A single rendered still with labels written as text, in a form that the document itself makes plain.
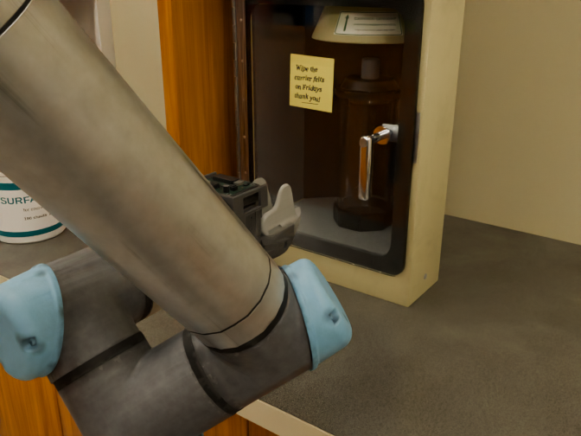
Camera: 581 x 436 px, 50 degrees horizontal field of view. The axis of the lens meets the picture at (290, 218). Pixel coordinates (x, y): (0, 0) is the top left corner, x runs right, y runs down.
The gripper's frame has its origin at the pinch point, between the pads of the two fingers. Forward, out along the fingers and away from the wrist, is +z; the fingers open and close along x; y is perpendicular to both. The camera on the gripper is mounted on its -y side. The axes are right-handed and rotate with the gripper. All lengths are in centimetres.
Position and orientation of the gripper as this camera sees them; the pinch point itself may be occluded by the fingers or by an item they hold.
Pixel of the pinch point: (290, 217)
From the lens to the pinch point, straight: 72.1
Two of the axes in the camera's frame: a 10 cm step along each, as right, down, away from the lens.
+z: 5.9, -3.0, 7.5
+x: -8.1, -2.2, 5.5
